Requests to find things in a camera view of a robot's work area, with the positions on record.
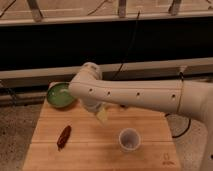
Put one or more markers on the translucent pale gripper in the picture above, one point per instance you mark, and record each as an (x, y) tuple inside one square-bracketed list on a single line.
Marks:
[(102, 115)]

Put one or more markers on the dark red dried pepper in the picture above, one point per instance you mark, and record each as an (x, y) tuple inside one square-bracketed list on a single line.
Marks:
[(64, 136)]

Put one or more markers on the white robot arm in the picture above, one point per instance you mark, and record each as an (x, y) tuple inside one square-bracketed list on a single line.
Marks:
[(191, 99)]

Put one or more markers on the green ceramic bowl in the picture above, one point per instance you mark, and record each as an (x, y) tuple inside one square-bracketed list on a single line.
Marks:
[(58, 95)]

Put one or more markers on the wooden cutting board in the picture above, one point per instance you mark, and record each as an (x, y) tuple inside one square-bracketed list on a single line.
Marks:
[(93, 146)]

